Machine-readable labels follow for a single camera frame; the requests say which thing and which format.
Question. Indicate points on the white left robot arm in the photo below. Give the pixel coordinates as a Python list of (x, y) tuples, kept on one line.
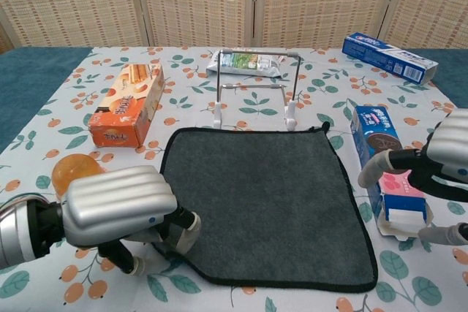
[(14, 231)]

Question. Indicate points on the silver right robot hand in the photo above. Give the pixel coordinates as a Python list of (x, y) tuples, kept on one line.
[(449, 151)]

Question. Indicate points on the floral fruit print tablecloth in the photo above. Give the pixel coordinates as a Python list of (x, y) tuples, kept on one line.
[(183, 105)]

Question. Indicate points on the orange biscuit box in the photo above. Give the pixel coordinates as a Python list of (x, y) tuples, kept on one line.
[(124, 107)]

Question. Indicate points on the dark grey cloth mat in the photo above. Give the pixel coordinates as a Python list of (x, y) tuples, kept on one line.
[(270, 209)]

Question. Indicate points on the blue white toothpaste box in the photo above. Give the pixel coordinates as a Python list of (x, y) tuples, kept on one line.
[(380, 54)]

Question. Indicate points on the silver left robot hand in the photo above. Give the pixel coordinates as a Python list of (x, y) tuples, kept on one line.
[(117, 202)]

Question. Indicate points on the blue pink cookie box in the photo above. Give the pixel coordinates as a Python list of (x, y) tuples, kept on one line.
[(373, 125)]

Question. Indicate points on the silver wire rack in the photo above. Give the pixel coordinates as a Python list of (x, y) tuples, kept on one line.
[(218, 115)]

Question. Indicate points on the orange jelly cup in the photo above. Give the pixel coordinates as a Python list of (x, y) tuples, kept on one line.
[(73, 171)]

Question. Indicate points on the silver green snack packet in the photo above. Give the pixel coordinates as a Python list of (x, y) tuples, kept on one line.
[(248, 64)]

